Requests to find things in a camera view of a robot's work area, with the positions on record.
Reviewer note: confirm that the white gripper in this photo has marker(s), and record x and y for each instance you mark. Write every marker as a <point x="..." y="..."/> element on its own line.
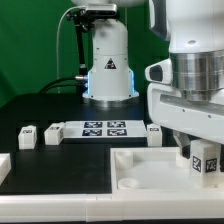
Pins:
<point x="204" y="120"/>

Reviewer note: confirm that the white square tabletop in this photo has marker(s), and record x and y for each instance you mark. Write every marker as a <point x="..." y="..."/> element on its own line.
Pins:
<point x="162" y="169"/>

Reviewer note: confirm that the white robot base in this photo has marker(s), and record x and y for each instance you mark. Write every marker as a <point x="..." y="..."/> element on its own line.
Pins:
<point x="110" y="81"/>

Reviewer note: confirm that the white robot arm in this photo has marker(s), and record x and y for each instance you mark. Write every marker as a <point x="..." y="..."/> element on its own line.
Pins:
<point x="186" y="90"/>

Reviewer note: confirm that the white obstacle fence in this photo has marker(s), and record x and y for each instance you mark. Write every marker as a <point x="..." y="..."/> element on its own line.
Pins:
<point x="116" y="206"/>

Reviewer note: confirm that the white fiducial marker plate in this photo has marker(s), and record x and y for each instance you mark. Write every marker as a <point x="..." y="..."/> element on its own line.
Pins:
<point x="105" y="129"/>

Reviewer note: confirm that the black camera on stand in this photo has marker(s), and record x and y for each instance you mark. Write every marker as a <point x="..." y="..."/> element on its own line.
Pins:
<point x="84" y="20"/>

